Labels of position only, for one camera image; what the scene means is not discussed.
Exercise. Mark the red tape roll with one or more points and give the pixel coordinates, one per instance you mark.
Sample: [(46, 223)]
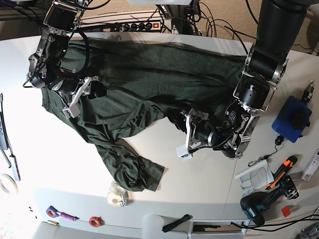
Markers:
[(95, 222)]

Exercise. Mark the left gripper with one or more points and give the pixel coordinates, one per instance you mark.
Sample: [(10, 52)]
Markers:
[(205, 133)]

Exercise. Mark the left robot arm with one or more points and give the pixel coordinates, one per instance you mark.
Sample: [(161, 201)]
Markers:
[(278, 25)]

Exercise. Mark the dark green t-shirt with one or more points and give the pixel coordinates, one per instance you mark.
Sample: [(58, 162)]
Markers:
[(144, 82)]

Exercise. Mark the black power strip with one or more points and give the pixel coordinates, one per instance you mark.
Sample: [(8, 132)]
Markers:
[(136, 27)]

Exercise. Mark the white paper booklet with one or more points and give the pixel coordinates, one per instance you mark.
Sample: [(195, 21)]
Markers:
[(255, 177)]

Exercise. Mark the grey usb hub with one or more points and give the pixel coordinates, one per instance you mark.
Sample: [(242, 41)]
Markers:
[(14, 167)]

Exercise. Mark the orange black utility knife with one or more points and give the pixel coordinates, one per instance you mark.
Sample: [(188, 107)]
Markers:
[(282, 171)]

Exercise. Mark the black knob on box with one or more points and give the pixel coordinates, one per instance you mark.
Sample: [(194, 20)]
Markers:
[(298, 119)]

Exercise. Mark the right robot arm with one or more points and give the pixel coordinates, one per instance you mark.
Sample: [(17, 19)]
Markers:
[(61, 21)]

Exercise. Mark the white masking tape roll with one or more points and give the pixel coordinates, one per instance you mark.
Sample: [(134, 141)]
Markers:
[(8, 185)]

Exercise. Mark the grey remote panel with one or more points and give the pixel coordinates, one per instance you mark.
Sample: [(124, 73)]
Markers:
[(3, 139)]

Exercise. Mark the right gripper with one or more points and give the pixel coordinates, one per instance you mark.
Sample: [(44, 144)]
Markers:
[(91, 88)]

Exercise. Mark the silver carabiner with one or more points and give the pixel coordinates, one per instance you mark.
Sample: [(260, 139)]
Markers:
[(265, 157)]

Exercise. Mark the blue box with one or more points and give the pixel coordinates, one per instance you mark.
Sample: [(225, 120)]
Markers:
[(282, 125)]

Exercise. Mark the teal cordless drill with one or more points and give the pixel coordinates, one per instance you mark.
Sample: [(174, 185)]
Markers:
[(255, 204)]

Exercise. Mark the purple pen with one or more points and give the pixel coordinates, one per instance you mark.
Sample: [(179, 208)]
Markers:
[(67, 216)]

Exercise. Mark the purple tape roll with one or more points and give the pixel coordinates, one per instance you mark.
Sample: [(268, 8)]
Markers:
[(52, 212)]

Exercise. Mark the metal clip pulley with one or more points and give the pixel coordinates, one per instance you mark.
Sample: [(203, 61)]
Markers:
[(308, 92)]

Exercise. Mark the white plastic tube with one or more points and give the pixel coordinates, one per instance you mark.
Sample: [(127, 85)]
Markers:
[(152, 226)]

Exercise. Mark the red square sticker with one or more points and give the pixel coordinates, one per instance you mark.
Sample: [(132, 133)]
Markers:
[(286, 211)]

